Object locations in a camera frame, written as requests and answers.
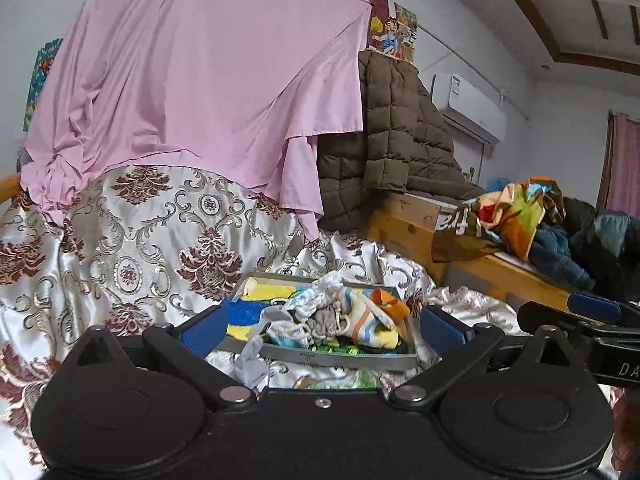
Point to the light wooden bed frame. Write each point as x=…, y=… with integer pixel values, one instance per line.
x=410, y=230

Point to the blue jacket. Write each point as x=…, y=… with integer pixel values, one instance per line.
x=555, y=250

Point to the brown quilted jacket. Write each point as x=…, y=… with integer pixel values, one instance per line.
x=395, y=135

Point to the floral satin blanket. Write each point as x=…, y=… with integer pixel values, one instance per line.
x=125, y=240

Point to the colourful printed cloth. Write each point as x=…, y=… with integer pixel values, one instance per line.
x=510, y=215

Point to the white knitted cloth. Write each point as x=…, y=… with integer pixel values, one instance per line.
x=325, y=285

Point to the yellow blue printed cloth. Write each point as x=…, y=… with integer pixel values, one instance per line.
x=245, y=331

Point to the pink curtain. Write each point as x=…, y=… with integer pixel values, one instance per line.
x=625, y=160

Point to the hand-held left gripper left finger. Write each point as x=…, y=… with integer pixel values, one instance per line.
x=202, y=332

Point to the cartoon wall poster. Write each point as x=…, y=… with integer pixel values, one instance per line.
x=395, y=35

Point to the striped towel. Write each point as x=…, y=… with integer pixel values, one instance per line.
x=365, y=329

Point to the pink bed sheet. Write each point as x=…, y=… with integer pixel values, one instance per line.
x=200, y=70

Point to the bag of green pieces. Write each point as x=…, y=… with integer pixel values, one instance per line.
x=345, y=349

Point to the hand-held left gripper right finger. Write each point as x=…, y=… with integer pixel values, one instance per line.
x=442, y=329

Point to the grey plastic bag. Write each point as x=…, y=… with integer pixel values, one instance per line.
x=252, y=365

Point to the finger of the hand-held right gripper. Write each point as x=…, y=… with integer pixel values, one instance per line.
x=595, y=308
x=542, y=316

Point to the person's right hand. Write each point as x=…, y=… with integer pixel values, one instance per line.
x=626, y=425

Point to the grey box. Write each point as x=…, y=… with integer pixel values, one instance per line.
x=325, y=361

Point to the white air conditioner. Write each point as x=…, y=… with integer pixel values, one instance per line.
x=475, y=110

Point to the dark jacket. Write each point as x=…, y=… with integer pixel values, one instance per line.
x=610, y=240

